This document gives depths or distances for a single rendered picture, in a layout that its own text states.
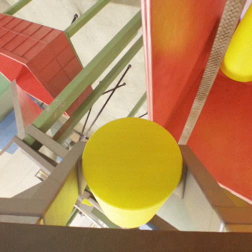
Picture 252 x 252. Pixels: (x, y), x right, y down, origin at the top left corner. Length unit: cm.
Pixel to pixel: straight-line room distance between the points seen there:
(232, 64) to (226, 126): 11
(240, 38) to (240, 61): 3
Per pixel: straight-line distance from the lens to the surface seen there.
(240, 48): 32
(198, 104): 22
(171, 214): 582
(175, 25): 19
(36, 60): 84
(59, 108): 66
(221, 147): 35
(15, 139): 65
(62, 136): 98
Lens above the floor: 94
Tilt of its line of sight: 19 degrees down
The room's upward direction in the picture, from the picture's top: 144 degrees counter-clockwise
